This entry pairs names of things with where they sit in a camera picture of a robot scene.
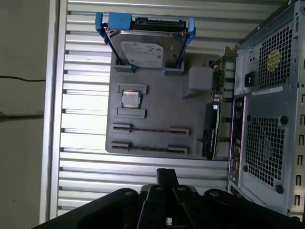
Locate black floor cable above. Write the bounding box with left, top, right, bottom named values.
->
left=0, top=75, right=46, bottom=82

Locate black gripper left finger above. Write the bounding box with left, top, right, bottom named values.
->
left=30, top=168, right=168, bottom=229

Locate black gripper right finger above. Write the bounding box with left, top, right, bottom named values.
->
left=167, top=168, right=305, bottom=229

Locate grey parts rack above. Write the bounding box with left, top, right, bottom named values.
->
left=104, top=52, right=222, bottom=161

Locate silver CPU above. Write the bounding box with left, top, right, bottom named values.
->
left=121, top=89, right=143, bottom=109

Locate dark RAM stick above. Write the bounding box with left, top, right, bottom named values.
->
left=113, top=127, right=190, bottom=134

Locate grey power supply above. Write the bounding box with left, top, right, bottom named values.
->
left=234, top=21, right=300, bottom=96

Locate green graphics card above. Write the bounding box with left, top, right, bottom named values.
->
left=202, top=46, right=239, bottom=161

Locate hard disk in blue carrier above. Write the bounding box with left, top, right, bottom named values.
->
left=94, top=11, right=197, bottom=75

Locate black open PC case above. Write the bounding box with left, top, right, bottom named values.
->
left=227, top=0, right=305, bottom=221

